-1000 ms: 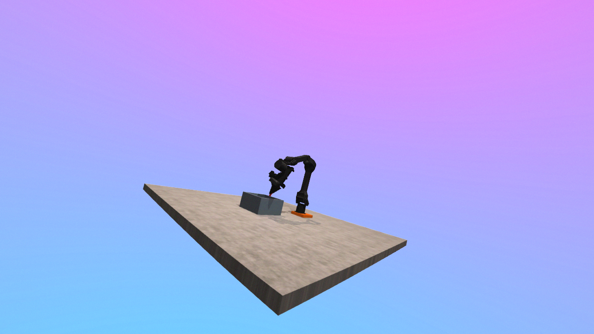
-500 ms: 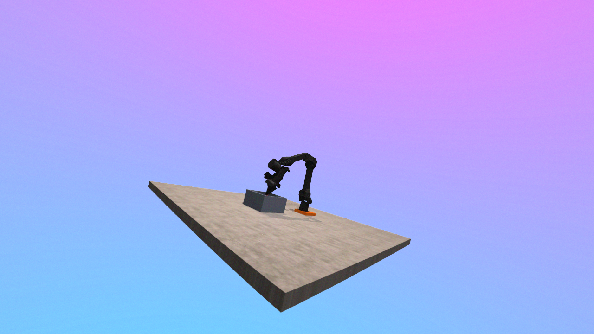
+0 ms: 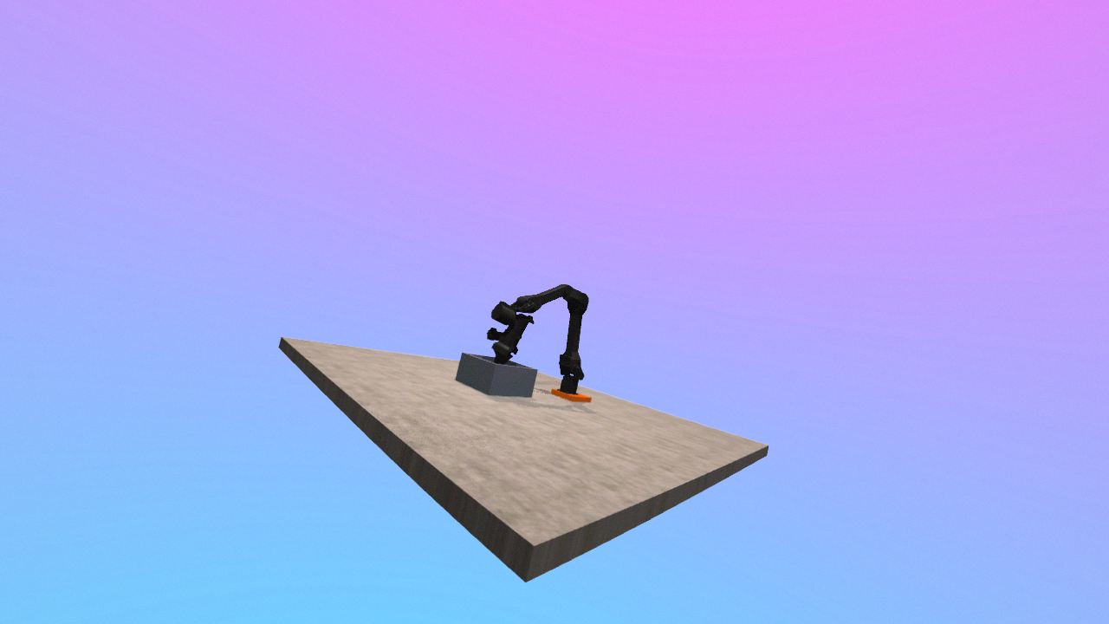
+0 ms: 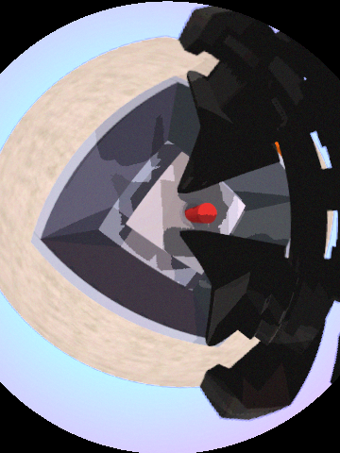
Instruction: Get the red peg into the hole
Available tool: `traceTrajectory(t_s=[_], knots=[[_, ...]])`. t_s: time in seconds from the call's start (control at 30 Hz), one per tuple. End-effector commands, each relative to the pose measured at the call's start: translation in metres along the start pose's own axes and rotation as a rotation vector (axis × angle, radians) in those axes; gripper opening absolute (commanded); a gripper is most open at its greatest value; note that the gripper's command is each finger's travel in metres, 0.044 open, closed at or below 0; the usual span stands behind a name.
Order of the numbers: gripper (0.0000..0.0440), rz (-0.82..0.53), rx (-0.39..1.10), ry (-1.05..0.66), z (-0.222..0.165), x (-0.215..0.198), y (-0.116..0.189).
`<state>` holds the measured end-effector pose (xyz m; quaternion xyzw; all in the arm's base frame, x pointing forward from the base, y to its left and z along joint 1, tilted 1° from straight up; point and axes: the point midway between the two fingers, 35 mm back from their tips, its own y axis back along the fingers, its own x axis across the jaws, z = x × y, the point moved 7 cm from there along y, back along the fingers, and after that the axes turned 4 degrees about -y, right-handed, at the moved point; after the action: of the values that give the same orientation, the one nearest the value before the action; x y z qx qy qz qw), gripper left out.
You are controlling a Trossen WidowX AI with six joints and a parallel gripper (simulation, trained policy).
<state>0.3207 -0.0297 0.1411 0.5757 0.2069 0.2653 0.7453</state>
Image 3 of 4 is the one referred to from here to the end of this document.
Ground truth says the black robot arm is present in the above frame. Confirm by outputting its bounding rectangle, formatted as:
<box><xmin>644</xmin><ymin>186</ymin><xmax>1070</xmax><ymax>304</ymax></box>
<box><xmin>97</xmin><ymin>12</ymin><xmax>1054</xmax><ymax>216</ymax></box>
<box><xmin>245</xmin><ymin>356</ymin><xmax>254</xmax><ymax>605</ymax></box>
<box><xmin>486</xmin><ymin>284</ymin><xmax>589</xmax><ymax>395</ymax></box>

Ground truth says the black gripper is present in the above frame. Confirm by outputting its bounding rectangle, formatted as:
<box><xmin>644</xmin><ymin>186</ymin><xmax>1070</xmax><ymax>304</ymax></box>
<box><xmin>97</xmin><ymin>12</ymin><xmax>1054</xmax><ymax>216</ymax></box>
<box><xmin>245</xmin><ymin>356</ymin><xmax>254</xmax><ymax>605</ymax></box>
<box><xmin>491</xmin><ymin>327</ymin><xmax>522</xmax><ymax>365</ymax></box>

